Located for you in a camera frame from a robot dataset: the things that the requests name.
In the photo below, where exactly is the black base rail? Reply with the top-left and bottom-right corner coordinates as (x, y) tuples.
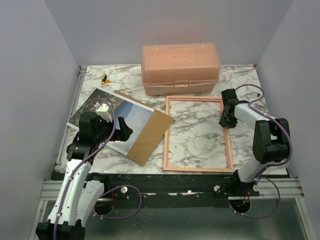
(86, 173), (260, 209)

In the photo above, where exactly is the yellow black screwdriver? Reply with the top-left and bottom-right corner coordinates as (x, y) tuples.
(101, 74), (142, 85)

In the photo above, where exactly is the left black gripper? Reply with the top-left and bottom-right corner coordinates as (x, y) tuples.
(94, 115), (133, 144)

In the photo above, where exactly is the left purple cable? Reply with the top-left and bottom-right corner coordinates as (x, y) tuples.
(55, 98), (143, 240)

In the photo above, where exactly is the pink wooden picture frame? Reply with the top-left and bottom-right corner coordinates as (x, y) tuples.
(163, 96), (234, 173)

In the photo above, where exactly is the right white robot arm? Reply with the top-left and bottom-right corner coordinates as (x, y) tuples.
(219, 88), (293, 196)

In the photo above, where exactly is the landscape photo print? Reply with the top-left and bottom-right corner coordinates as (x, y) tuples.
(66, 87), (154, 155)

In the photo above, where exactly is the pink translucent plastic toolbox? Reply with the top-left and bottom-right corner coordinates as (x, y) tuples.
(141, 43), (221, 96)

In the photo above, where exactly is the brown cardboard backing board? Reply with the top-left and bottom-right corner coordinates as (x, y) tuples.
(114, 90), (173, 166)

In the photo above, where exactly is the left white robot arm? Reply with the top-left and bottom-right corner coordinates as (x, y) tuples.
(35, 112), (133, 240)

